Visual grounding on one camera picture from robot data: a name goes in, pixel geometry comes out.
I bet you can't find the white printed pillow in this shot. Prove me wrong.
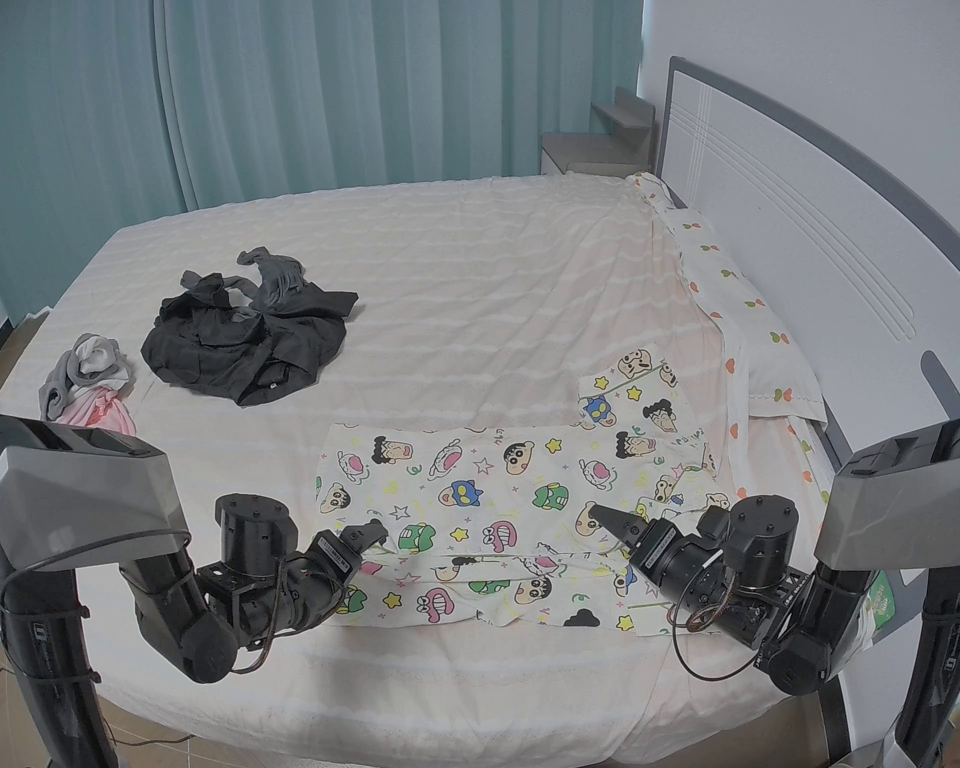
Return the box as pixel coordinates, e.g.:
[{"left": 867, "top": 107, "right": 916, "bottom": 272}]
[{"left": 633, "top": 174, "right": 828, "bottom": 425}]

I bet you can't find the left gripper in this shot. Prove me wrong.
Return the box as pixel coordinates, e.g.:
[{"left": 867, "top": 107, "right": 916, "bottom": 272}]
[{"left": 272, "top": 517, "right": 393, "bottom": 631}]

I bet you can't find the grey and white garment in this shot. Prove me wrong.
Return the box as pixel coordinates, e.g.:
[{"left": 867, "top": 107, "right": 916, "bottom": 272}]
[{"left": 39, "top": 333, "right": 132, "bottom": 421}]

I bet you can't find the grey bedside table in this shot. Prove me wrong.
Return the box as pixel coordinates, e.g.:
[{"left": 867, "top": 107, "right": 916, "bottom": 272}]
[{"left": 540, "top": 86, "right": 660, "bottom": 180}]

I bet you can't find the blue-green curtain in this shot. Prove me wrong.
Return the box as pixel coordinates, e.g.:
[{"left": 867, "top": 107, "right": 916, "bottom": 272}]
[
  {"left": 0, "top": 0, "right": 192, "bottom": 324},
  {"left": 153, "top": 0, "right": 648, "bottom": 219}
]

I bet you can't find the black garment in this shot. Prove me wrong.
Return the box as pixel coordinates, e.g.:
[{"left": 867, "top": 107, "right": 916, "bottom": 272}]
[{"left": 141, "top": 271, "right": 361, "bottom": 408}]

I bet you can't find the white printed pyjama top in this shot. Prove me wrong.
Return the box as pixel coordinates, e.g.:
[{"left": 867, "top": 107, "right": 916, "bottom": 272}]
[{"left": 311, "top": 343, "right": 732, "bottom": 639}]

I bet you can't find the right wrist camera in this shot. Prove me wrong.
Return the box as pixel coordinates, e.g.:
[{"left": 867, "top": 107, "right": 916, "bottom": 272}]
[{"left": 696, "top": 504, "right": 735, "bottom": 547}]

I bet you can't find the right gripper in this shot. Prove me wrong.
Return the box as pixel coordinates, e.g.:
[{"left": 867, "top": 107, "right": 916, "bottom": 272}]
[{"left": 588, "top": 502, "right": 727, "bottom": 610}]

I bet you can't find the bed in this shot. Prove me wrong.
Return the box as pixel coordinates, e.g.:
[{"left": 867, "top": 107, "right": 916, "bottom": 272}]
[{"left": 0, "top": 54, "right": 960, "bottom": 762}]

